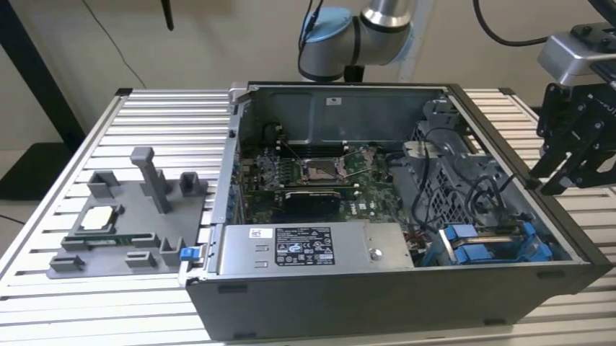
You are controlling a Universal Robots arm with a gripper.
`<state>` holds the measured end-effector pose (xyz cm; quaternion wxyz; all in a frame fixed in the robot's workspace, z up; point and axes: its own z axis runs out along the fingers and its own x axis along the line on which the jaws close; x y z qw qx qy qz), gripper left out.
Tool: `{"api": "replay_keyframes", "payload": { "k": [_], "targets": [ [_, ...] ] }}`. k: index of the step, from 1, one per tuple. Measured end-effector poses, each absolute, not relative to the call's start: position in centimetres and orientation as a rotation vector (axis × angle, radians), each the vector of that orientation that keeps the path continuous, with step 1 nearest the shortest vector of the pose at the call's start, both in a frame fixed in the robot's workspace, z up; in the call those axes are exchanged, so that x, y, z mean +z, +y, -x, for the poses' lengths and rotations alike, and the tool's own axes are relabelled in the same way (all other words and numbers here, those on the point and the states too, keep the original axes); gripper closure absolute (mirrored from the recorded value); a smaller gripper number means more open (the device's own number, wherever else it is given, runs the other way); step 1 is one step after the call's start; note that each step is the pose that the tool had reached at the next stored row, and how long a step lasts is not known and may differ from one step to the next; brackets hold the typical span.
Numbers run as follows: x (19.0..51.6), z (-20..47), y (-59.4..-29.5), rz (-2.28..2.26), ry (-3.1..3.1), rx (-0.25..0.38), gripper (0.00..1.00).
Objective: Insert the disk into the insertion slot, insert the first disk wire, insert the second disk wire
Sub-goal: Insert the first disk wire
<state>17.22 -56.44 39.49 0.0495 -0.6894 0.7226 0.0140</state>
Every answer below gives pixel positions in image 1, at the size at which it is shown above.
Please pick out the blue case latch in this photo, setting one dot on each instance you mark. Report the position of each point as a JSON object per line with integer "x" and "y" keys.
{"x": 188, "y": 254}

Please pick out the grey metal disk bay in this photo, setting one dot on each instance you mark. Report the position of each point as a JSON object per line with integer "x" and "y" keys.
{"x": 434, "y": 248}

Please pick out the green RAM stick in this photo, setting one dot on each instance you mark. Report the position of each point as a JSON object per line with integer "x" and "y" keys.
{"x": 113, "y": 241}

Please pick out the black stand with base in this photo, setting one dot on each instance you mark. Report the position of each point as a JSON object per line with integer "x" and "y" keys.
{"x": 34, "y": 90}

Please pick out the silver power supply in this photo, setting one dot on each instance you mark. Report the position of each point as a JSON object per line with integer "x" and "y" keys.
{"x": 386, "y": 248}

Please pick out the CPU socket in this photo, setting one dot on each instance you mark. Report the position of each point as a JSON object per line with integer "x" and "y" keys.
{"x": 321, "y": 170}

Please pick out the grey parts rack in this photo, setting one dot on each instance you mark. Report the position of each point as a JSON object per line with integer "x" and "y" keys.
{"x": 140, "y": 223}

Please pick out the thin metal locking lever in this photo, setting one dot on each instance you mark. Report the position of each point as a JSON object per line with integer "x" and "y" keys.
{"x": 359, "y": 172}

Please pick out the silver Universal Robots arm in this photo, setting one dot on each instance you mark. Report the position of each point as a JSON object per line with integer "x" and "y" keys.
{"x": 332, "y": 54}

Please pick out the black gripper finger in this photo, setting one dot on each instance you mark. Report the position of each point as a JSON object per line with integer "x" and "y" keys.
{"x": 551, "y": 164}
{"x": 590, "y": 173}

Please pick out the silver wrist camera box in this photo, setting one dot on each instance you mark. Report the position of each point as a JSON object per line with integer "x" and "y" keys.
{"x": 566, "y": 57}

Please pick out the black hanging antenna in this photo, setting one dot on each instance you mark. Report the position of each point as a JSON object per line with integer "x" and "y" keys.
{"x": 168, "y": 14}

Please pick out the green motherboard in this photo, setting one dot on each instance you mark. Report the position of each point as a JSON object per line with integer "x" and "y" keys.
{"x": 371, "y": 202}

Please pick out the silver CPU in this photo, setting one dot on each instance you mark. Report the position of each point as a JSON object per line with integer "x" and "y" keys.
{"x": 98, "y": 218}

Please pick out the black open PC case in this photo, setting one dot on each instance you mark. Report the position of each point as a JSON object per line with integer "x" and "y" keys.
{"x": 362, "y": 306}

